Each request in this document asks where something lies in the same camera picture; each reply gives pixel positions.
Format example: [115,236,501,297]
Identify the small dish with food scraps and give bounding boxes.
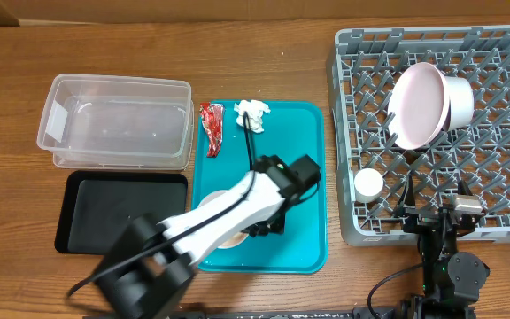
[198,190,248,249]

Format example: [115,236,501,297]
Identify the grey round bowl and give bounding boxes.
[353,168,384,204]

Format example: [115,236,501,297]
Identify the white tissue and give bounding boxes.
[234,99,271,134]

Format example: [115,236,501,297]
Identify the red snack wrapper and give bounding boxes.
[199,102,225,158]

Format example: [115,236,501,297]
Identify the white round plate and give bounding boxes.
[387,62,450,150]

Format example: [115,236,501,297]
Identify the white cup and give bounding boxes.
[444,76,475,131]

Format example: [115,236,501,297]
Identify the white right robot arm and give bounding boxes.
[395,204,491,319]

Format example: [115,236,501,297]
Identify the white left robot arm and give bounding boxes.
[90,155,321,318]

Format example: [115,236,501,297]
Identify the grey dishwasher rack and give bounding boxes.
[326,25,510,246]

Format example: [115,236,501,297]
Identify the teal plastic tray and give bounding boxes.
[191,100,328,274]

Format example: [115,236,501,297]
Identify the black rectangular tray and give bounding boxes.
[54,171,188,255]

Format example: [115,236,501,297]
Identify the clear plastic bin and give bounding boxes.
[36,74,194,170]

